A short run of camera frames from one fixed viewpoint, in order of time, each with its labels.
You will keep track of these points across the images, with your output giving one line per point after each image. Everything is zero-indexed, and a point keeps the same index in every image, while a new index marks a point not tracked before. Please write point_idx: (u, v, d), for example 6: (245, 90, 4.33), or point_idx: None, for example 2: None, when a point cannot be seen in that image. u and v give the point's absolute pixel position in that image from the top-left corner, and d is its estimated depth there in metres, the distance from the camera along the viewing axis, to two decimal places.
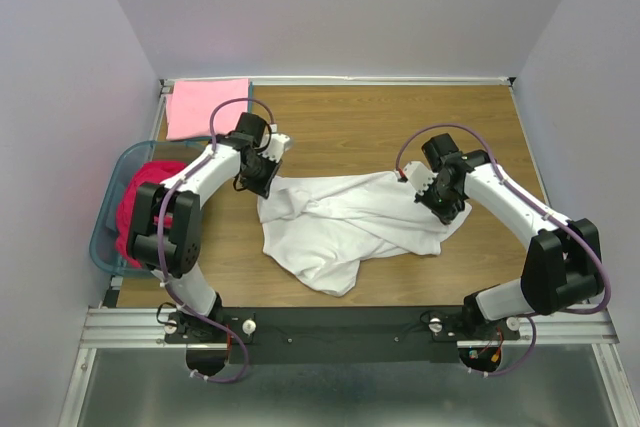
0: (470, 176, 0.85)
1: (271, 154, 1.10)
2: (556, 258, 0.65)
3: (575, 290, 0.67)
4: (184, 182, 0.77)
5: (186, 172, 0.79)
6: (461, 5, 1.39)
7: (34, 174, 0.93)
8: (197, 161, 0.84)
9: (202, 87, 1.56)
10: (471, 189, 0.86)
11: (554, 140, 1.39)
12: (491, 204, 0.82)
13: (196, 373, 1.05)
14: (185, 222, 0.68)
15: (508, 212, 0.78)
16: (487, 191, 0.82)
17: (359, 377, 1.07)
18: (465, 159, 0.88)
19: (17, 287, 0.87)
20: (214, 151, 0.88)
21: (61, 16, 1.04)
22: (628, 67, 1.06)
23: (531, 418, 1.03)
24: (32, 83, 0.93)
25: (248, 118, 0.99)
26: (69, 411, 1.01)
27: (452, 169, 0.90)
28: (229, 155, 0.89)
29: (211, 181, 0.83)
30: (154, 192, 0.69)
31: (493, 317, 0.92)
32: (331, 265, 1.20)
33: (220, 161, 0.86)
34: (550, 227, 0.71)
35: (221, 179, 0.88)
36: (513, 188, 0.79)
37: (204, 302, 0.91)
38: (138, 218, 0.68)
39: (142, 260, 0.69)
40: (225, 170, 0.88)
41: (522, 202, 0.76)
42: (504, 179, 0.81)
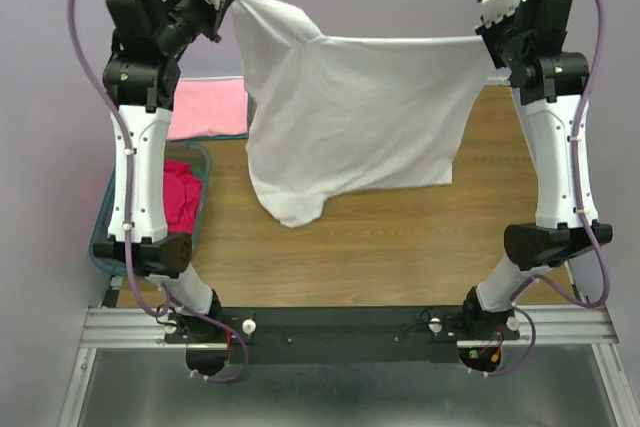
0: (546, 105, 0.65)
1: None
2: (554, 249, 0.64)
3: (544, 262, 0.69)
4: (133, 228, 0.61)
5: (124, 209, 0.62)
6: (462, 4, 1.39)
7: (35, 173, 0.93)
8: (121, 170, 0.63)
9: (202, 89, 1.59)
10: (535, 112, 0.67)
11: None
12: (539, 144, 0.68)
13: (196, 373, 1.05)
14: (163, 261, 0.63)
15: (549, 176, 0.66)
16: (549, 139, 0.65)
17: (358, 377, 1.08)
18: (555, 69, 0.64)
19: (18, 285, 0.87)
20: (130, 143, 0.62)
21: (61, 14, 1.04)
22: (626, 66, 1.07)
23: (531, 418, 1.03)
24: (32, 81, 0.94)
25: (113, 5, 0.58)
26: (69, 412, 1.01)
27: (531, 69, 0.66)
28: (149, 129, 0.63)
29: (153, 185, 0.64)
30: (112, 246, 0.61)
31: (489, 307, 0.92)
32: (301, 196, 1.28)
33: (144, 150, 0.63)
34: (572, 224, 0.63)
35: (160, 160, 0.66)
36: (574, 153, 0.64)
37: (203, 299, 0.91)
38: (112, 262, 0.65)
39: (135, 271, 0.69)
40: (157, 146, 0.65)
41: (569, 180, 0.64)
42: (577, 138, 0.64)
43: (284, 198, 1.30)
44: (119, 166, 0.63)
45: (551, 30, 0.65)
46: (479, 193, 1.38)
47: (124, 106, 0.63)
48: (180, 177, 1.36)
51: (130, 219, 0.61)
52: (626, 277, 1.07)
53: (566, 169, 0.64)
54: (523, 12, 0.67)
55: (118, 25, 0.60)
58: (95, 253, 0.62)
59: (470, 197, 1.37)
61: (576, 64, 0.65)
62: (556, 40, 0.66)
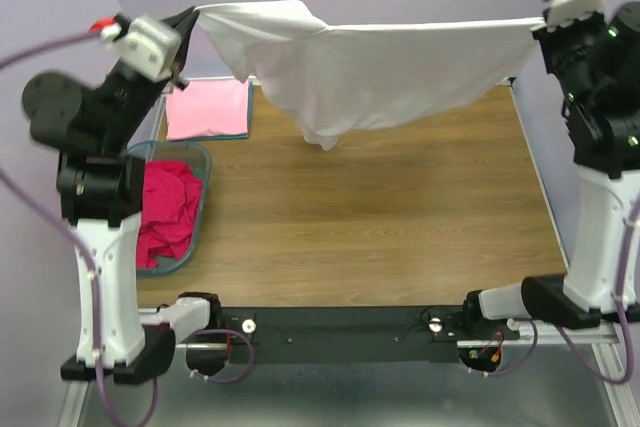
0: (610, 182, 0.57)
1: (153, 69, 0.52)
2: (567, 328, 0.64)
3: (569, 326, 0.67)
4: (104, 353, 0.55)
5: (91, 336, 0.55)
6: (462, 5, 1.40)
7: (34, 172, 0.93)
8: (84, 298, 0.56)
9: (200, 88, 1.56)
10: (592, 183, 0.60)
11: (552, 138, 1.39)
12: (591, 212, 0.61)
13: (196, 373, 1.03)
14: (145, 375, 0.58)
15: (591, 254, 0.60)
16: (601, 214, 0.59)
17: (358, 377, 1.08)
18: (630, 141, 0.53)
19: (17, 287, 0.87)
20: (93, 267, 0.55)
21: (60, 13, 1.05)
22: None
23: (532, 418, 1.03)
24: (32, 80, 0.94)
25: (39, 138, 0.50)
26: (69, 412, 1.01)
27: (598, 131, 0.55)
28: (112, 246, 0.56)
29: (125, 301, 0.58)
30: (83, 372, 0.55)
31: (490, 315, 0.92)
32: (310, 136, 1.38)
33: (111, 270, 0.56)
34: (604, 308, 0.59)
35: (129, 274, 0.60)
36: (624, 239, 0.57)
37: (200, 316, 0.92)
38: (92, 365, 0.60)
39: None
40: (125, 253, 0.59)
41: (611, 264, 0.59)
42: (633, 225, 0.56)
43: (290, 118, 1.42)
44: (82, 291, 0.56)
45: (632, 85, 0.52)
46: (480, 193, 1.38)
47: (82, 224, 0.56)
48: (180, 177, 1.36)
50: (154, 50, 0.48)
51: (98, 345, 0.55)
52: None
53: (613, 254, 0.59)
54: (602, 46, 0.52)
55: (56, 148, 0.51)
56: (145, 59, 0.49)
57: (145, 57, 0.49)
58: (64, 378, 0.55)
59: (470, 196, 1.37)
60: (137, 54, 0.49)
61: None
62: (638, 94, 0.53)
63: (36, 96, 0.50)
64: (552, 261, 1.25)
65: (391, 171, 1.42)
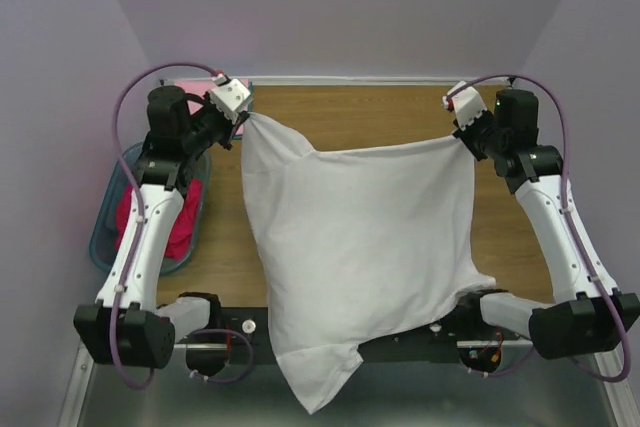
0: (529, 186, 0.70)
1: (227, 115, 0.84)
2: (581, 329, 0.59)
3: (584, 347, 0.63)
4: (125, 292, 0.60)
5: (121, 269, 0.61)
6: (466, 5, 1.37)
7: (31, 178, 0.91)
8: (126, 244, 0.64)
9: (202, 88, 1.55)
10: (524, 198, 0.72)
11: (554, 140, 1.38)
12: (540, 229, 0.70)
13: (196, 373, 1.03)
14: (144, 344, 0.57)
15: (555, 250, 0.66)
16: (543, 214, 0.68)
17: (358, 378, 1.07)
18: (533, 158, 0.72)
19: (19, 293, 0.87)
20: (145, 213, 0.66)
21: (57, 17, 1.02)
22: (630, 64, 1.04)
23: (531, 418, 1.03)
24: (29, 85, 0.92)
25: (152, 108, 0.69)
26: (69, 411, 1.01)
27: (511, 162, 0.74)
28: (163, 202, 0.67)
29: (156, 250, 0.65)
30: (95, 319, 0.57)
31: (488, 321, 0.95)
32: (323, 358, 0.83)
33: (154, 223, 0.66)
34: (591, 293, 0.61)
35: (165, 239, 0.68)
36: (571, 223, 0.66)
37: (202, 314, 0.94)
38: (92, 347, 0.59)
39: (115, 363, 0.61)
40: (167, 217, 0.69)
41: (576, 248, 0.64)
42: (568, 208, 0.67)
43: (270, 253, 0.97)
44: (127, 230, 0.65)
45: (524, 127, 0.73)
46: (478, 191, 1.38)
47: (146, 186, 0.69)
48: None
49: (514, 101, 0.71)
50: (242, 93, 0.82)
51: (123, 283, 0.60)
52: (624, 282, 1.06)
53: (570, 242, 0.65)
54: (499, 113, 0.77)
55: (150, 126, 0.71)
56: (233, 97, 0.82)
57: (235, 96, 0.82)
58: (77, 325, 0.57)
59: None
60: (229, 93, 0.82)
61: (549, 157, 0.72)
62: (531, 136, 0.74)
63: (161, 92, 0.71)
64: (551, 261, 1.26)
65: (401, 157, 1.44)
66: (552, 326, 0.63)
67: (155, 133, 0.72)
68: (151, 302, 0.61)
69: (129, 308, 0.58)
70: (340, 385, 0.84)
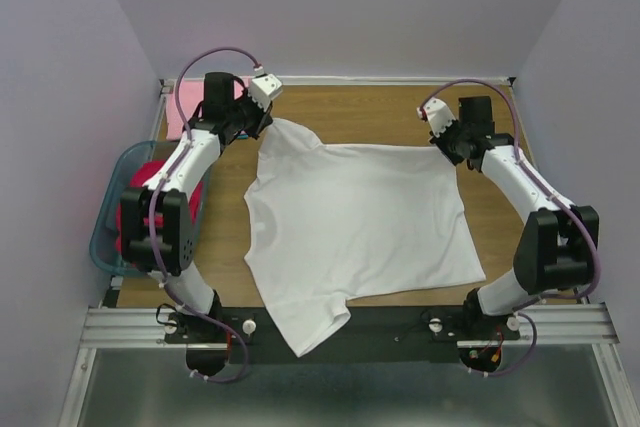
0: (490, 154, 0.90)
1: (260, 101, 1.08)
2: (551, 234, 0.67)
3: (565, 272, 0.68)
4: (167, 180, 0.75)
5: (167, 169, 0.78)
6: (466, 6, 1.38)
7: (30, 178, 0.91)
8: (176, 155, 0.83)
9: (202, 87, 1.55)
10: (490, 168, 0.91)
11: (553, 140, 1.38)
12: (506, 184, 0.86)
13: (196, 373, 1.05)
14: (174, 219, 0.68)
15: (518, 191, 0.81)
16: (502, 169, 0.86)
17: (358, 377, 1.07)
18: (489, 138, 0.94)
19: (19, 293, 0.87)
20: (191, 141, 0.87)
21: (57, 16, 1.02)
22: (629, 65, 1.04)
23: (531, 418, 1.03)
24: (29, 85, 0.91)
25: (209, 81, 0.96)
26: (70, 412, 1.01)
27: (473, 146, 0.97)
28: (207, 141, 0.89)
29: (194, 170, 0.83)
30: (139, 195, 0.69)
31: (490, 311, 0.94)
32: (312, 305, 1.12)
33: (198, 151, 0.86)
34: (552, 207, 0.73)
35: (200, 170, 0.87)
36: (526, 170, 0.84)
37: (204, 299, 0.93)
38: (126, 222, 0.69)
39: (140, 262, 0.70)
40: (206, 156, 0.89)
41: (532, 183, 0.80)
42: (521, 160, 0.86)
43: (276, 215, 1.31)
44: (177, 150, 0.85)
45: (482, 121, 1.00)
46: (478, 193, 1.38)
47: (197, 131, 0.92)
48: None
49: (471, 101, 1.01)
50: (275, 82, 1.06)
51: (168, 175, 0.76)
52: (624, 282, 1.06)
53: (528, 182, 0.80)
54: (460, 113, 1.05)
55: (206, 95, 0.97)
56: (268, 87, 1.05)
57: (270, 84, 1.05)
58: (122, 202, 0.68)
59: (467, 196, 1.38)
60: (266, 83, 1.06)
61: (501, 138, 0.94)
62: (488, 128, 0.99)
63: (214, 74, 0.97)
64: None
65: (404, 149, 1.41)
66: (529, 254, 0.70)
67: (207, 100, 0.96)
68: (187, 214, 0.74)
69: (170, 192, 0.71)
70: (321, 337, 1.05)
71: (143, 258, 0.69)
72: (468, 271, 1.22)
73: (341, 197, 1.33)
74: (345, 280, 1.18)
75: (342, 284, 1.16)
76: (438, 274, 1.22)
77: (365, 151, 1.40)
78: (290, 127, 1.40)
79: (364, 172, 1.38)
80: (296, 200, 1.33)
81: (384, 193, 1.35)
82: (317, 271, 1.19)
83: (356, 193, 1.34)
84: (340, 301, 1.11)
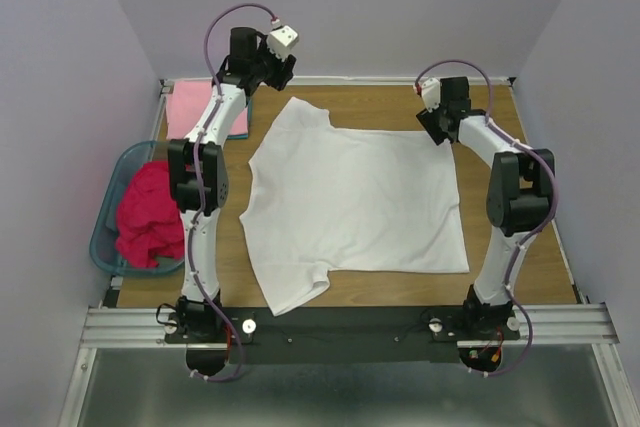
0: (463, 122, 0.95)
1: (277, 53, 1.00)
2: (513, 171, 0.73)
3: (530, 207, 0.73)
4: (206, 134, 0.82)
5: (204, 123, 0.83)
6: (465, 6, 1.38)
7: (31, 178, 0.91)
8: (210, 107, 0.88)
9: (202, 87, 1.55)
10: (464, 132, 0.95)
11: (553, 140, 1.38)
12: (478, 144, 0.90)
13: (195, 373, 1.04)
14: (214, 166, 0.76)
15: (487, 147, 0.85)
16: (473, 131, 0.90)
17: (359, 377, 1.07)
18: (464, 113, 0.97)
19: (19, 293, 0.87)
20: (221, 94, 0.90)
21: (58, 17, 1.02)
22: (628, 65, 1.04)
23: (531, 418, 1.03)
24: (30, 85, 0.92)
25: (233, 36, 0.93)
26: (70, 412, 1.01)
27: (451, 120, 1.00)
28: (235, 95, 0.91)
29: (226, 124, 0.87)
30: (183, 146, 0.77)
31: (487, 297, 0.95)
32: (294, 271, 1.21)
33: (228, 104, 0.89)
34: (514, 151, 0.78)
35: (232, 121, 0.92)
36: (493, 127, 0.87)
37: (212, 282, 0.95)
38: (172, 169, 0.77)
39: (183, 203, 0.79)
40: (234, 110, 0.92)
41: (498, 137, 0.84)
42: (488, 120, 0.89)
43: (281, 183, 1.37)
44: (209, 104, 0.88)
45: (459, 97, 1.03)
46: (479, 194, 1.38)
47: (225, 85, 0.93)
48: None
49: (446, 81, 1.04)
50: (290, 33, 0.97)
51: (205, 129, 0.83)
52: (624, 281, 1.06)
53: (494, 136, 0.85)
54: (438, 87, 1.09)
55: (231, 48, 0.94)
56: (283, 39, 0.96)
57: (287, 36, 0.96)
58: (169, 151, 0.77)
59: (468, 196, 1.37)
60: (282, 34, 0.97)
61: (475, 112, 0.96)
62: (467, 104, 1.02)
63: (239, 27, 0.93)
64: (553, 260, 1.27)
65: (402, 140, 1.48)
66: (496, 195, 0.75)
67: (232, 54, 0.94)
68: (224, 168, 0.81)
69: (209, 144, 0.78)
70: (295, 304, 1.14)
71: (188, 199, 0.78)
72: (453, 260, 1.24)
73: (344, 174, 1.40)
74: (330, 251, 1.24)
75: (326, 255, 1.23)
76: (424, 258, 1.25)
77: (373, 134, 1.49)
78: (306, 102, 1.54)
79: (371, 153, 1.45)
80: (302, 172, 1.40)
81: (381, 172, 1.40)
82: (306, 239, 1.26)
83: (359, 169, 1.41)
84: (320, 269, 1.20)
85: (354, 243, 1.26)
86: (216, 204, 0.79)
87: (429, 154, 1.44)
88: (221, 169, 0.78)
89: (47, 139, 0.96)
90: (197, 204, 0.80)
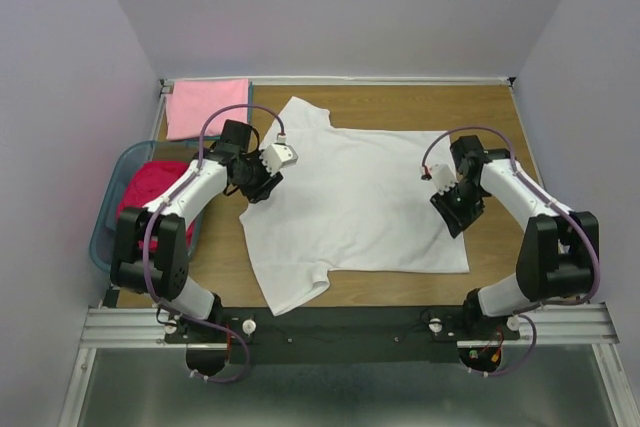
0: (487, 166, 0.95)
1: (270, 166, 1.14)
2: (552, 242, 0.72)
3: (568, 280, 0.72)
4: (168, 204, 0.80)
5: (170, 194, 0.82)
6: (466, 6, 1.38)
7: (30, 178, 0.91)
8: (182, 179, 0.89)
9: (202, 87, 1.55)
10: (489, 180, 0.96)
11: (553, 140, 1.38)
12: (505, 194, 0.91)
13: (195, 373, 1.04)
14: (168, 246, 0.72)
15: (517, 199, 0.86)
16: (500, 179, 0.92)
17: (359, 377, 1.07)
18: (487, 153, 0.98)
19: (19, 293, 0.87)
20: (200, 167, 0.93)
21: (57, 17, 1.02)
22: (628, 66, 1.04)
23: (531, 418, 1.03)
24: (30, 87, 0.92)
25: (232, 126, 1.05)
26: (70, 411, 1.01)
27: (472, 162, 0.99)
28: (213, 170, 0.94)
29: (195, 198, 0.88)
30: (136, 216, 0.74)
31: (490, 312, 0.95)
32: (294, 271, 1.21)
33: (203, 178, 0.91)
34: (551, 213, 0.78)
35: (204, 195, 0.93)
36: (523, 180, 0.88)
37: (202, 305, 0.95)
38: (121, 243, 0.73)
39: (129, 285, 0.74)
40: (210, 186, 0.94)
41: (530, 192, 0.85)
42: (517, 170, 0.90)
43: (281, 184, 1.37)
44: (184, 175, 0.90)
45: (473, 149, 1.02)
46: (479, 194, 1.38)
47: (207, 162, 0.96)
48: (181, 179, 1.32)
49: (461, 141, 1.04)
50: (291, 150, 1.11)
51: (170, 200, 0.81)
52: (624, 282, 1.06)
53: (526, 191, 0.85)
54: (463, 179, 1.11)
55: (226, 134, 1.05)
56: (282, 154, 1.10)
57: (287, 153, 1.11)
58: (119, 223, 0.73)
59: None
60: (283, 151, 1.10)
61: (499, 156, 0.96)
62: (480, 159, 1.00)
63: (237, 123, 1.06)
64: None
65: (402, 140, 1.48)
66: (533, 263, 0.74)
67: (226, 138, 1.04)
68: (182, 247, 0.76)
69: (169, 216, 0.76)
70: (295, 304, 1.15)
71: (134, 281, 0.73)
72: (453, 260, 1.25)
73: (345, 176, 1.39)
74: (330, 251, 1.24)
75: (326, 255, 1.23)
76: (424, 258, 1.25)
77: (372, 133, 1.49)
78: (306, 104, 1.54)
79: (370, 153, 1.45)
80: (302, 174, 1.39)
81: (381, 173, 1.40)
82: (306, 239, 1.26)
83: (359, 169, 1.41)
84: (320, 269, 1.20)
85: (354, 243, 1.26)
86: (170, 288, 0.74)
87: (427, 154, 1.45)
88: (178, 248, 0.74)
89: (46, 140, 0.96)
90: (143, 288, 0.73)
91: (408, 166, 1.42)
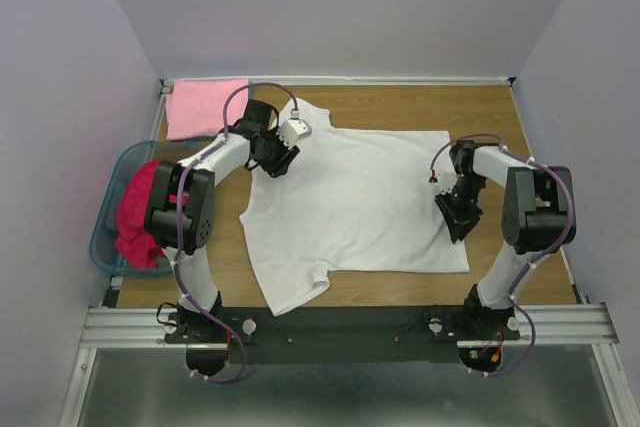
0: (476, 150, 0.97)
1: (286, 140, 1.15)
2: None
3: (545, 225, 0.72)
4: (200, 162, 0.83)
5: (201, 154, 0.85)
6: (466, 6, 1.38)
7: (30, 179, 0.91)
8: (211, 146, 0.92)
9: (202, 87, 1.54)
10: (479, 162, 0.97)
11: (553, 140, 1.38)
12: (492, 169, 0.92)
13: (195, 373, 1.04)
14: (200, 196, 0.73)
15: (501, 167, 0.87)
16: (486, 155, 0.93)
17: (359, 377, 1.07)
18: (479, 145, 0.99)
19: (19, 293, 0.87)
20: (226, 139, 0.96)
21: (57, 17, 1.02)
22: (628, 66, 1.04)
23: (532, 418, 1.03)
24: (30, 87, 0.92)
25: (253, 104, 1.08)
26: (69, 411, 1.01)
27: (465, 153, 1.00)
28: (239, 142, 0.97)
29: (223, 164, 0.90)
30: (172, 170, 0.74)
31: (488, 301, 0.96)
32: (293, 271, 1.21)
33: (230, 146, 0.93)
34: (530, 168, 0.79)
35: (230, 165, 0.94)
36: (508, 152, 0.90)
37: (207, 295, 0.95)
38: (155, 191, 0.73)
39: (158, 235, 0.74)
40: (235, 156, 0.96)
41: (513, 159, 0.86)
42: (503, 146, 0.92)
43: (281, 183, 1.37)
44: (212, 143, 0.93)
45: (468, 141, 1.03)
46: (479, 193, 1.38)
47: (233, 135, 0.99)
48: None
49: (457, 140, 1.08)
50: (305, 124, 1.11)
51: (201, 158, 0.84)
52: (624, 282, 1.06)
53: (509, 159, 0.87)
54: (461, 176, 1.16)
55: (248, 113, 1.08)
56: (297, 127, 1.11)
57: (302, 127, 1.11)
58: (157, 171, 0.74)
59: None
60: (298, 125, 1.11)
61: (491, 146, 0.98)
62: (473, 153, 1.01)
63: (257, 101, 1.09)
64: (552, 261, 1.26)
65: (402, 140, 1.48)
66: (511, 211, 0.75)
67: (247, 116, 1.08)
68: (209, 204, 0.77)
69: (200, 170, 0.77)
70: (295, 304, 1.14)
71: (163, 230, 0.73)
72: (454, 259, 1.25)
73: (345, 176, 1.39)
74: (330, 251, 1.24)
75: (326, 255, 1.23)
76: (424, 258, 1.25)
77: (372, 133, 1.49)
78: (306, 104, 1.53)
79: (370, 153, 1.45)
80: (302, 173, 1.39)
81: (381, 172, 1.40)
82: (306, 239, 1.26)
83: (359, 169, 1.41)
84: (320, 269, 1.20)
85: (354, 243, 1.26)
86: (197, 241, 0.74)
87: (427, 154, 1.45)
88: (207, 202, 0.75)
89: (46, 141, 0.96)
90: (172, 239, 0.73)
91: (408, 166, 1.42)
